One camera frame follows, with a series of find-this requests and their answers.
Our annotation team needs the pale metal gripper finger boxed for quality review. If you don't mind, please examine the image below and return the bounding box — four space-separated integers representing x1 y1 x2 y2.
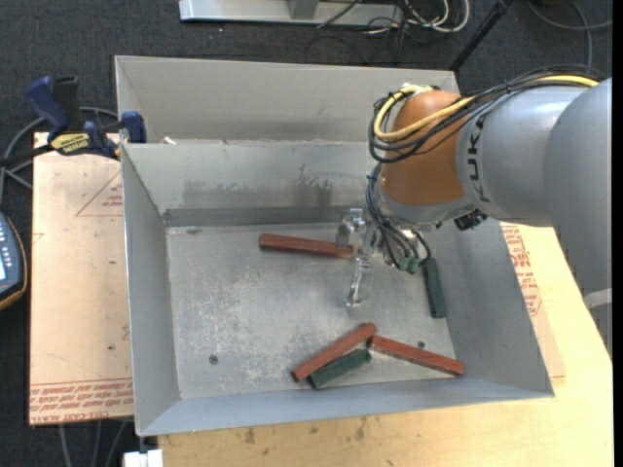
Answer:
345 255 375 309
335 208 368 251

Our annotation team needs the red-brown flat block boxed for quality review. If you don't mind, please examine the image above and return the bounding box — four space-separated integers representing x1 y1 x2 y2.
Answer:
290 321 379 384
258 232 355 261
366 335 465 377

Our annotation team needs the dark green flat block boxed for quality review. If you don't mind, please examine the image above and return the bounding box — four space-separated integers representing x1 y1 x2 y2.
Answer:
421 257 448 320
307 347 373 390

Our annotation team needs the grey metal bin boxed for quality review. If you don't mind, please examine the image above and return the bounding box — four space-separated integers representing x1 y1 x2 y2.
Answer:
114 54 556 438

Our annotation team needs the brown cardboard board red print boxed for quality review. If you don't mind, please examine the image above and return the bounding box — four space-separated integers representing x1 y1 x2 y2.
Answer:
27 131 568 427

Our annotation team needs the black cylinder on white bracket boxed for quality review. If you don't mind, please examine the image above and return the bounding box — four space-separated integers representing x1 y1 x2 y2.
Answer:
453 208 490 232

